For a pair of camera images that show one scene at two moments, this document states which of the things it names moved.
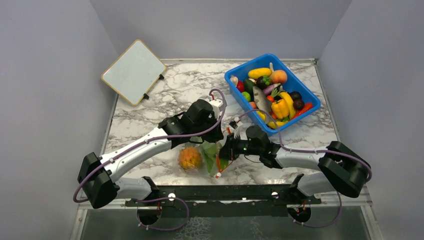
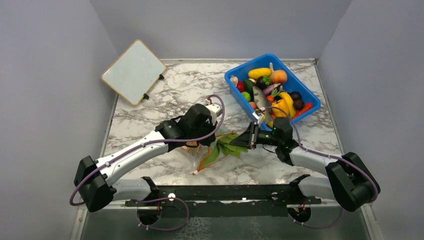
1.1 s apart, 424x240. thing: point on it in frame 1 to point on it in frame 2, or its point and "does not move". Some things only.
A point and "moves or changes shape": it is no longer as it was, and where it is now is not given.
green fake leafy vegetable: x=212 y=159 moves or changes shape
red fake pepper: x=307 y=106 does not move
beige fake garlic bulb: x=234 y=80 does not move
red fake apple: x=240 y=86 does not move
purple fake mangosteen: x=263 y=81 does not move
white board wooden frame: x=134 y=72 does not move
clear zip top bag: x=204 y=157 moves or changes shape
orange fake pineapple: x=189 y=158 to x=193 y=143
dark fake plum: x=296 y=96 does not move
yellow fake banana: x=289 y=100 does not move
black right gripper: x=228 y=151 to x=248 y=138
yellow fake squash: x=256 y=73 does not move
